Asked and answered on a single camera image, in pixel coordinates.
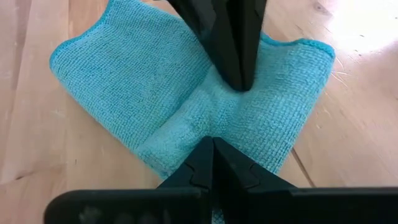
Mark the blue microfiber towel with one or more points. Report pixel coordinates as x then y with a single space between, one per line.
140 77

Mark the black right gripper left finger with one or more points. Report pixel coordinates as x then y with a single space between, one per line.
192 174

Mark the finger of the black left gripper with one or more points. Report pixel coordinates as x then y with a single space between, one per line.
217 37
252 40

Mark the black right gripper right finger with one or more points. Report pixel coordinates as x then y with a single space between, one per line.
245 180

